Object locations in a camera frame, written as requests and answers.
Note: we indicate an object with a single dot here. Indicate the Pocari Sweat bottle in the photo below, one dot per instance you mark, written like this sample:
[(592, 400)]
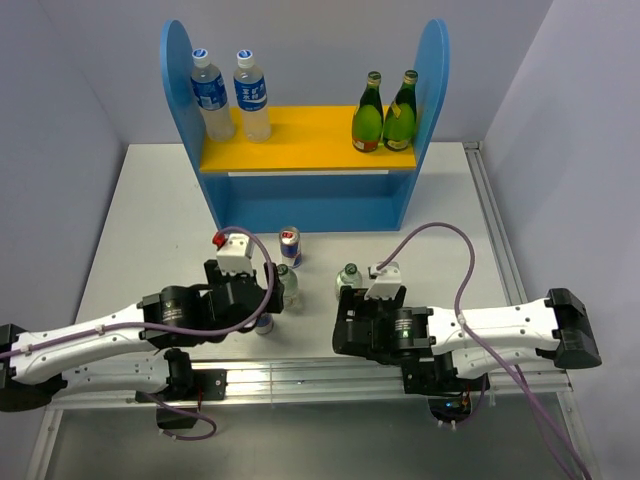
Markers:
[(211, 96), (251, 97)]

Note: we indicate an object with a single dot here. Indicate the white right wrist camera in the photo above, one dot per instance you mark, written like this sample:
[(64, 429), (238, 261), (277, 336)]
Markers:
[(386, 281)]

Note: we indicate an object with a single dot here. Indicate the Red Bull can rear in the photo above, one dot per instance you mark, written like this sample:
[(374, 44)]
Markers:
[(290, 246)]

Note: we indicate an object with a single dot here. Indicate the green glass bottle right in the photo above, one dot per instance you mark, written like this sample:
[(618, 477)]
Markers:
[(400, 120)]

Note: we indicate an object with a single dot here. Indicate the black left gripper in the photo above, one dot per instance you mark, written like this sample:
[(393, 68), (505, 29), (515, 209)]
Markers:
[(216, 277)]

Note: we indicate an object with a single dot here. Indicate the green glass bottle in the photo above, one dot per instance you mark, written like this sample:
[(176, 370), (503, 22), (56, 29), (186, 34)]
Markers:
[(400, 120), (367, 121)]

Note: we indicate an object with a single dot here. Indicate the Red Bull can front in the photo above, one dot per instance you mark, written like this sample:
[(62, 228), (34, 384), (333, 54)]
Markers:
[(264, 324)]

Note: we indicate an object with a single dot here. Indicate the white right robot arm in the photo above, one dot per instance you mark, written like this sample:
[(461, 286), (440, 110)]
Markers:
[(440, 352)]

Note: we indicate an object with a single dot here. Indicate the blue and yellow shelf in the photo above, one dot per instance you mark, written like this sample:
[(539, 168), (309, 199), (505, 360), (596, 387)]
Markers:
[(307, 174)]

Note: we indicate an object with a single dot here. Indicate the green glass bottle left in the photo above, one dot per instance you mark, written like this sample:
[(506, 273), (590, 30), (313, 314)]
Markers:
[(367, 121)]

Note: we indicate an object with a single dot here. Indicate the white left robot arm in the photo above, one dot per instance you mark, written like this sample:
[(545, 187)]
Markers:
[(142, 347)]

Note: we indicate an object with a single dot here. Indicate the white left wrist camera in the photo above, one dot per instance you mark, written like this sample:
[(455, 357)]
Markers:
[(234, 253)]

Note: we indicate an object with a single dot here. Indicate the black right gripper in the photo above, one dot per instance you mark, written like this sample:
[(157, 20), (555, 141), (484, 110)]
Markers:
[(354, 299)]

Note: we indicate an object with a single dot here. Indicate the clear glass bottle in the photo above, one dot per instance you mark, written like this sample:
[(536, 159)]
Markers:
[(349, 276), (289, 281)]

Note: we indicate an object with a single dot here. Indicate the red bull can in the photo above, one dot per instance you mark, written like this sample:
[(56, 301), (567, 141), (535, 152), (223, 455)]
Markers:
[(290, 246), (264, 324)]

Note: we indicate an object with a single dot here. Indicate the aluminium rail frame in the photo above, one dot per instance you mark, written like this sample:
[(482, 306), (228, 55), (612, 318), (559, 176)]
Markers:
[(292, 409)]

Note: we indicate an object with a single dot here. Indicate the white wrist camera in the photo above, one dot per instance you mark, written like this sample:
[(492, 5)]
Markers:
[(234, 253), (386, 281)]

